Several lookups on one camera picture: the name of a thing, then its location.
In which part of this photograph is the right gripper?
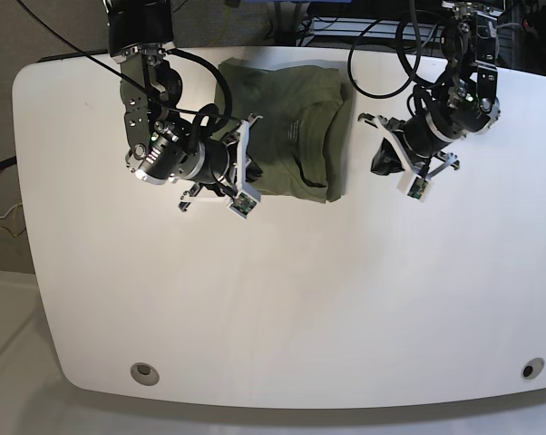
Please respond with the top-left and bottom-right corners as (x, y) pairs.
(176, 113), (263, 212)

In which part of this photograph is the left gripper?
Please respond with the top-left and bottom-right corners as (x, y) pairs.
(357, 113), (460, 179)

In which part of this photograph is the olive green T-shirt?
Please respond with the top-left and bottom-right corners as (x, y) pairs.
(218, 58), (353, 203)

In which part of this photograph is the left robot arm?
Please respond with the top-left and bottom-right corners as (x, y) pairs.
(358, 1), (501, 179)

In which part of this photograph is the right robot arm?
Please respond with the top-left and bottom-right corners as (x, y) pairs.
(104, 1), (260, 218)

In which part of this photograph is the silver equipment rack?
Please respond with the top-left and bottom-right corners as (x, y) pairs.
(268, 0), (492, 49)

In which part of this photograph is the left table grommet hole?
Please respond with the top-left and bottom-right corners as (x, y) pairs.
(130, 362), (160, 387)

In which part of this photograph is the table grommet hole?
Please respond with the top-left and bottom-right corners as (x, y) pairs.
(522, 358), (545, 381)
(130, 362), (160, 387)

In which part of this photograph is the right table grommet hole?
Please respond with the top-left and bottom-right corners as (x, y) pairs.
(522, 358), (545, 381)

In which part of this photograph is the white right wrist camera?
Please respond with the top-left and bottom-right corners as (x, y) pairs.
(228, 188), (261, 219)

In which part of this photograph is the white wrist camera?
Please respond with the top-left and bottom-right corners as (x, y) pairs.
(228, 188), (261, 219)
(396, 171), (433, 202)

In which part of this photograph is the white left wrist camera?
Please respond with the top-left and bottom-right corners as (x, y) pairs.
(396, 171), (433, 202)

